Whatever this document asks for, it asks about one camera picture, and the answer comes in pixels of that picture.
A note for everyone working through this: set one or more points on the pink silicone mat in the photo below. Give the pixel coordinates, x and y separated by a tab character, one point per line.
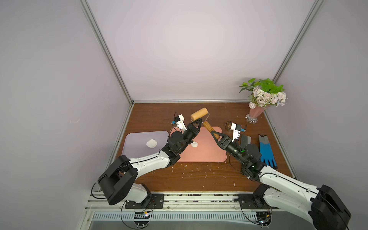
206	150

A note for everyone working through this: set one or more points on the wooden rolling pin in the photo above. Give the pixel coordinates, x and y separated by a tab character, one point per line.
202	113

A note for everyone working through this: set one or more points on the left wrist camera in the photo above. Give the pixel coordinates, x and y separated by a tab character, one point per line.
179	122

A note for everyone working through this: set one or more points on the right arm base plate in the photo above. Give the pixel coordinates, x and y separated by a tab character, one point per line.
252	201

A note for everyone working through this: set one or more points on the large dough ball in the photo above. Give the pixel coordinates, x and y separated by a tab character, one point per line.
152	144

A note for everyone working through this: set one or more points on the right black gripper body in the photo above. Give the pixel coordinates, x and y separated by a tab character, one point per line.
221	139

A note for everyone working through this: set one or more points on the purple silicone mat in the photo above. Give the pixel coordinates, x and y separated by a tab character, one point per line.
135	143

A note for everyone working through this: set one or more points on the pink glass vase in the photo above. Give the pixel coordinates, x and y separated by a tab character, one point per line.
253	115

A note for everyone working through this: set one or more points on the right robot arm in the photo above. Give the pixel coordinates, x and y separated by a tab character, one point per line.
321	206

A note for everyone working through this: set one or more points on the artificial flower bouquet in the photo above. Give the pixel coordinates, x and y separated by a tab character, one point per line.
264	93

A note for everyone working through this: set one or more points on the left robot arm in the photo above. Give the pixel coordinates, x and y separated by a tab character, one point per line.
118	181

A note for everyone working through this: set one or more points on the black handled metal scraper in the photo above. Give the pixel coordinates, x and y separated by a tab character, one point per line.
245	140

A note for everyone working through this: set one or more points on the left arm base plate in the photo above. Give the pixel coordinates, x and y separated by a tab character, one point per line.
152	201

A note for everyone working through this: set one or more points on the aluminium frame rail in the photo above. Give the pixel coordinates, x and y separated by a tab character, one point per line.
210	201

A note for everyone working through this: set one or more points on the small dough piece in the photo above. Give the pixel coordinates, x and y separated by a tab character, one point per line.
194	144

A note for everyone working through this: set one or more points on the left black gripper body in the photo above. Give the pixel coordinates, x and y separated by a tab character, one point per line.
185	138

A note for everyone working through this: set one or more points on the blue work glove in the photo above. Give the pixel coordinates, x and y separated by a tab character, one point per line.
267	155

